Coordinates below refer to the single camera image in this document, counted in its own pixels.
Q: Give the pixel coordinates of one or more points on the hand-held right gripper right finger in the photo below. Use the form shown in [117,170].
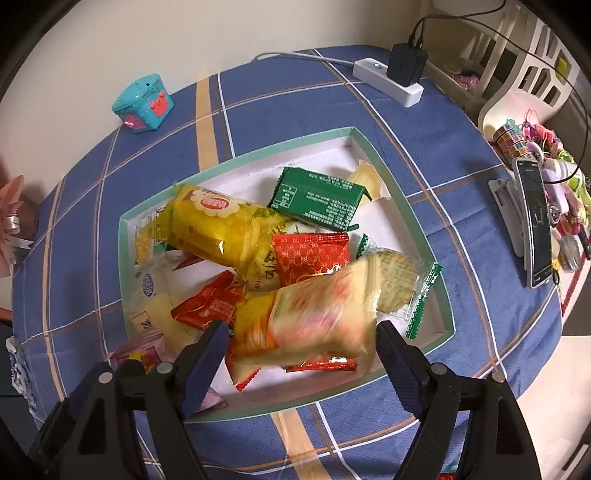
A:
[401,369]

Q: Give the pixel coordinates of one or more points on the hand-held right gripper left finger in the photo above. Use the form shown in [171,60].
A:
[205,364]

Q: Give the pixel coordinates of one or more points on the small pink snack packet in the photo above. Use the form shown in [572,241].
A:
[138,344]

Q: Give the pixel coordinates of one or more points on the clear cake packet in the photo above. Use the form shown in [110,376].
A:
[152,300]

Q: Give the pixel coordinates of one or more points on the clear rice cracker packet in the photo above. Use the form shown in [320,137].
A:
[397,277]

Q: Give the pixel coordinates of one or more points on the yellow packet with orange ends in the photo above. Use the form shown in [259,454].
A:
[314,318]

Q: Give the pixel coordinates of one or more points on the yellow packet with red label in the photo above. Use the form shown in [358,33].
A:
[217,226]

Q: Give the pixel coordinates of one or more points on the red gold patterned snack packet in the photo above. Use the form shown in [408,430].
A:
[314,254]

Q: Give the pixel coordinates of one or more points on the pale yellow snack packet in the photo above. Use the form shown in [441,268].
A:
[371,182]

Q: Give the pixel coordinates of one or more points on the green snack packet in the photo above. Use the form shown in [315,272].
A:
[318,198]

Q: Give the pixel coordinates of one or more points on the teal-rimmed white box tray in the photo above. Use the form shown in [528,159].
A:
[323,152]

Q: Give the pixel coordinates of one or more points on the grey phone stand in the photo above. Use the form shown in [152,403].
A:
[505,203]

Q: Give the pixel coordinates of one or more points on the black smartphone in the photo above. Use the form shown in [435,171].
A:
[535,221]

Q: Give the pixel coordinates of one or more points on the pink flower bouquet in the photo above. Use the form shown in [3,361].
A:
[11,217]

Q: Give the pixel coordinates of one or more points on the pile of colourful trinkets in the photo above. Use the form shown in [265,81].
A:
[568,217]

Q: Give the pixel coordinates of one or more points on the stack of washi tape rolls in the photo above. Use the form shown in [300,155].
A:
[508,138]

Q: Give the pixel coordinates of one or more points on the teal toy box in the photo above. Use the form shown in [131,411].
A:
[143,104]

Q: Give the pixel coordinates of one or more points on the white power strip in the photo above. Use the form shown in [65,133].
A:
[369,69]

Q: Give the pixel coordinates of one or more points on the black charger adapter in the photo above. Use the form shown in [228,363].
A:
[406,64]

